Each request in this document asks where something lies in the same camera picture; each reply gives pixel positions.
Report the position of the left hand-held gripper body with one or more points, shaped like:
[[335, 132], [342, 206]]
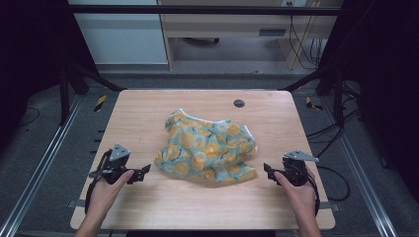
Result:
[[116, 157]]

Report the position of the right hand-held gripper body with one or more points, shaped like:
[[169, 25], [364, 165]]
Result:
[[295, 168]]

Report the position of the green cloth with orange print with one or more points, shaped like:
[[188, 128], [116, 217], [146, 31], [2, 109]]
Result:
[[204, 148]]

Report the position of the person's right hand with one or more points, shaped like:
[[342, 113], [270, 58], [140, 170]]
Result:
[[299, 196]]

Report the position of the person's left hand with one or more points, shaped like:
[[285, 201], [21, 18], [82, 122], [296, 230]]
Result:
[[105, 194]]

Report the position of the white cabinet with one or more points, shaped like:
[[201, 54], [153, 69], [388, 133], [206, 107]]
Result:
[[122, 36]]

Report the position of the black top crossbar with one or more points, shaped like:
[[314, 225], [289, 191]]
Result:
[[204, 10]]

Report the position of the aluminium floor rail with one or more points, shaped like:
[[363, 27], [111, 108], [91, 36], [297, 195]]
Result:
[[362, 177], [36, 171]]

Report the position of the black metal frame stand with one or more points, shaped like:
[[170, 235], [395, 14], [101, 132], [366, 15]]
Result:
[[74, 80], [329, 82]]

